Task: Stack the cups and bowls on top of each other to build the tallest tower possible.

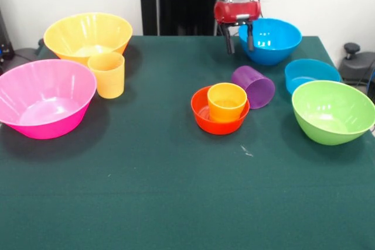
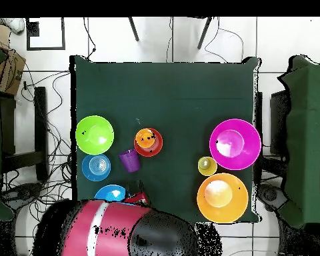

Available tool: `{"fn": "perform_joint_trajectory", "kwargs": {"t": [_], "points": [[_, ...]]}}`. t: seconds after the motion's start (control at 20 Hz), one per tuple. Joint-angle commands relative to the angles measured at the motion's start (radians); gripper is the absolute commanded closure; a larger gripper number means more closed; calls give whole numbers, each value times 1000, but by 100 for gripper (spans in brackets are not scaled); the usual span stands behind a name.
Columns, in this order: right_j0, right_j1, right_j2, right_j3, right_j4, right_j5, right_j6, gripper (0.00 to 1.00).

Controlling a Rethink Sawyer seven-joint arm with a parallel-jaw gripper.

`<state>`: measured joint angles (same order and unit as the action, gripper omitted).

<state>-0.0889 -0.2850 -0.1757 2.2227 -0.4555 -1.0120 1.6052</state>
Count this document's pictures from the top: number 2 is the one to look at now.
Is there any deep blue bowl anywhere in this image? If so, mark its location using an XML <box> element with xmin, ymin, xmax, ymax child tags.
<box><xmin>93</xmin><ymin>184</ymin><xmax>129</xmax><ymax>203</ymax></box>

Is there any purple cup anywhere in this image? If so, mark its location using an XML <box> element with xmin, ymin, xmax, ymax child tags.
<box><xmin>119</xmin><ymin>148</ymin><xmax>141</xmax><ymax>173</ymax></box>

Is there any small red-orange bowl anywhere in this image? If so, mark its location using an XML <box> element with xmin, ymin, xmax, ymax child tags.
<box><xmin>133</xmin><ymin>127</ymin><xmax>164</xmax><ymax>157</ymax></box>

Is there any orange cup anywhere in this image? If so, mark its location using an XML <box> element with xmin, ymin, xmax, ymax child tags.
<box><xmin>135</xmin><ymin>128</ymin><xmax>156</xmax><ymax>149</ymax></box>

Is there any shallow blue bowl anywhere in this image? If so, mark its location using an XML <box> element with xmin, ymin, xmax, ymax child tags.
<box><xmin>81</xmin><ymin>153</ymin><xmax>112</xmax><ymax>182</ymax></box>

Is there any lime green bowl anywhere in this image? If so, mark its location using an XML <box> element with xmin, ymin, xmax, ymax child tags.
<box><xmin>75</xmin><ymin>115</ymin><xmax>115</xmax><ymax>155</ymax></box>

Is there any yellow cup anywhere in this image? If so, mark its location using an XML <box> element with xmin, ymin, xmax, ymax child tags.
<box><xmin>197</xmin><ymin>156</ymin><xmax>218</xmax><ymax>177</ymax></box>

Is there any large yellow-orange bowl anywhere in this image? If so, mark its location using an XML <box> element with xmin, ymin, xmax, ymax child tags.
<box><xmin>196</xmin><ymin>172</ymin><xmax>249</xmax><ymax>224</ymax></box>

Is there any pink bowl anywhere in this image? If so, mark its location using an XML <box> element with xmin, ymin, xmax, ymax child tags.
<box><xmin>209</xmin><ymin>118</ymin><xmax>262</xmax><ymax>171</ymax></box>

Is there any dark green table cloth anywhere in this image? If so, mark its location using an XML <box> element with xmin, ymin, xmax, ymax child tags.
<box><xmin>69</xmin><ymin>55</ymin><xmax>260</xmax><ymax>225</ymax></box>

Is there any dark grey round base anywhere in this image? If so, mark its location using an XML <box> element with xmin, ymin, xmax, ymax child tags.
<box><xmin>2</xmin><ymin>182</ymin><xmax>43</xmax><ymax>211</ymax></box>
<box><xmin>257</xmin><ymin>183</ymin><xmax>288</xmax><ymax>211</ymax></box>

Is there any black bench stand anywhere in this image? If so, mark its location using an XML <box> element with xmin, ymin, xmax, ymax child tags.
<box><xmin>0</xmin><ymin>86</ymin><xmax>49</xmax><ymax>182</ymax></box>

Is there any black box stand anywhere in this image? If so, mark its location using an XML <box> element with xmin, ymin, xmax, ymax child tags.
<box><xmin>269</xmin><ymin>89</ymin><xmax>291</xmax><ymax>155</ymax></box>

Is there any black tripod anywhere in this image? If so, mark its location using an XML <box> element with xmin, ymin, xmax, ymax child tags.
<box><xmin>127</xmin><ymin>17</ymin><xmax>214</xmax><ymax>50</ymax></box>

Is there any cardboard box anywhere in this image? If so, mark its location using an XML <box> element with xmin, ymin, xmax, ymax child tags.
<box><xmin>0</xmin><ymin>21</ymin><xmax>27</xmax><ymax>97</ymax></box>

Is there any person's foot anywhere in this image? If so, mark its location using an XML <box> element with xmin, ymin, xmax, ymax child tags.
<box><xmin>1</xmin><ymin>17</ymin><xmax>26</xmax><ymax>35</ymax></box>

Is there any tangle of black cables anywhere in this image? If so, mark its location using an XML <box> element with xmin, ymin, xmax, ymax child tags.
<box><xmin>1</xmin><ymin>70</ymin><xmax>78</xmax><ymax>256</ymax></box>

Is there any black cable with plug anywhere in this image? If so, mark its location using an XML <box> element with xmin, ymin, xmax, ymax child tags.
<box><xmin>82</xmin><ymin>17</ymin><xmax>97</xmax><ymax>61</ymax></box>

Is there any black square frame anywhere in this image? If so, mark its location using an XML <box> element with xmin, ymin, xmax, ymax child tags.
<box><xmin>25</xmin><ymin>17</ymin><xmax>66</xmax><ymax>51</ymax></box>

